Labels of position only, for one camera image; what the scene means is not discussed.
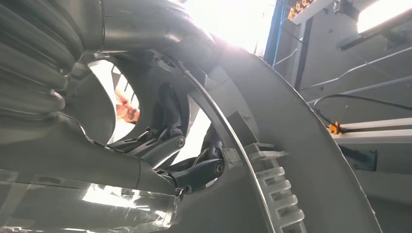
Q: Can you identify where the white metal beam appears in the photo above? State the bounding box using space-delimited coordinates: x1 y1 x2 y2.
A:
331 118 412 144

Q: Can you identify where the blue metal post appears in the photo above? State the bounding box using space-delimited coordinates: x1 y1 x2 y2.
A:
263 0 288 67

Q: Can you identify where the orange cable clip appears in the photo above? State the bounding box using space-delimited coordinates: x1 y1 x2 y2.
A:
327 121 343 136

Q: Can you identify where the black hanging cable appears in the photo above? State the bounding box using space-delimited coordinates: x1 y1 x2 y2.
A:
312 94 412 126

